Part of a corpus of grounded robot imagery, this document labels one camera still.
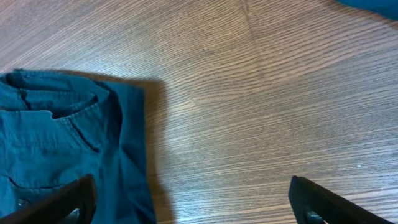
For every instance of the bright blue garment right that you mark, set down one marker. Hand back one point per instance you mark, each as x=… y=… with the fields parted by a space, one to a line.
x=385 y=8

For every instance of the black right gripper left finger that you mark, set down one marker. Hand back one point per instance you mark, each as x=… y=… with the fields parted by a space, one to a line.
x=73 y=203

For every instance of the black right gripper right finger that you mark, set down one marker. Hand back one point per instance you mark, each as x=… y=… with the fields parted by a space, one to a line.
x=312 y=203

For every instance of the dark blue denim shorts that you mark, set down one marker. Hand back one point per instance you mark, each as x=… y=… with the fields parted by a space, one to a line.
x=57 y=128

